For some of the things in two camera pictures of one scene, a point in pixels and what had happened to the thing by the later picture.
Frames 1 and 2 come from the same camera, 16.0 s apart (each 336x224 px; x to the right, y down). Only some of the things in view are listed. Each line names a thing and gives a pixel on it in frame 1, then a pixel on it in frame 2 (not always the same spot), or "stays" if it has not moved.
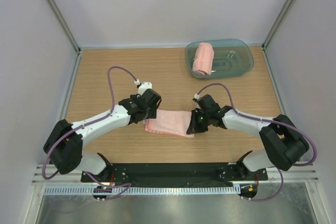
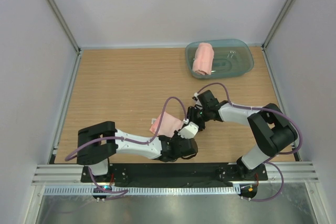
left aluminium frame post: x=56 y=10 stays
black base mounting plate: x=174 y=174 stays
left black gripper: x=151 y=113 -> x=176 y=136
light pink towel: x=203 y=60 stays
